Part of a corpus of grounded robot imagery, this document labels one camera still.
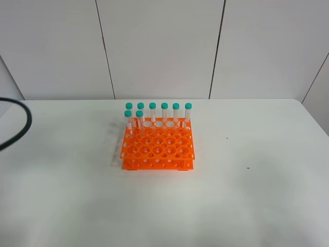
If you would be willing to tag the orange test tube rack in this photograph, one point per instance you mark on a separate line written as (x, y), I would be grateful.
(158, 145)

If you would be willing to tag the green-capped test tube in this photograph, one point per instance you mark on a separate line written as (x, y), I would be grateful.
(140, 120)

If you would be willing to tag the second row left tube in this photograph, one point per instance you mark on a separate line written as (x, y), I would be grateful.
(128, 116)

